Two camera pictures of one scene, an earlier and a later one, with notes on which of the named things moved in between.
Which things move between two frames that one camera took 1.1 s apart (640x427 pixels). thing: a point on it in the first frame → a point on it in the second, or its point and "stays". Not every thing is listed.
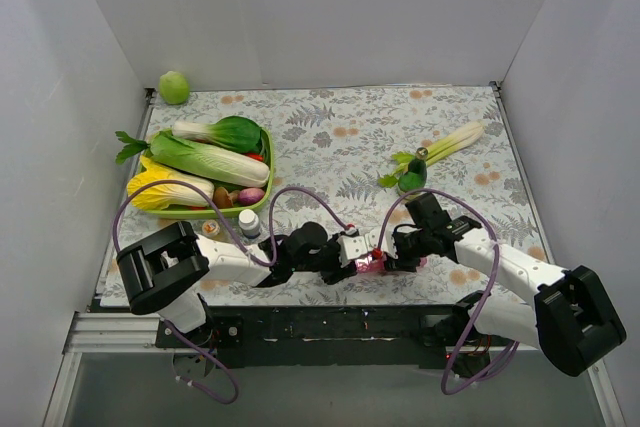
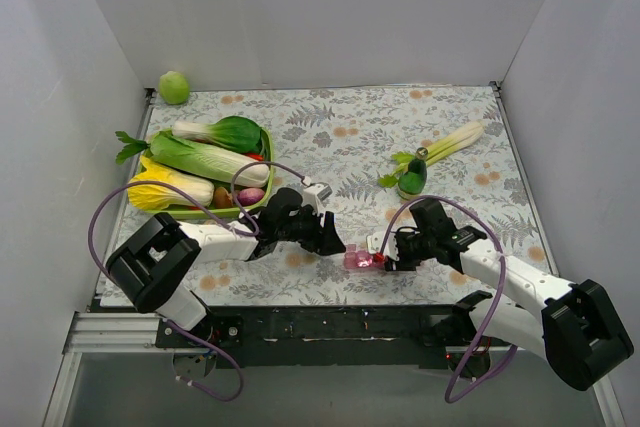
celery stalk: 434,154 stays
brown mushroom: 224,199 stays
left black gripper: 331,263 → 314,229
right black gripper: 401,251 stays
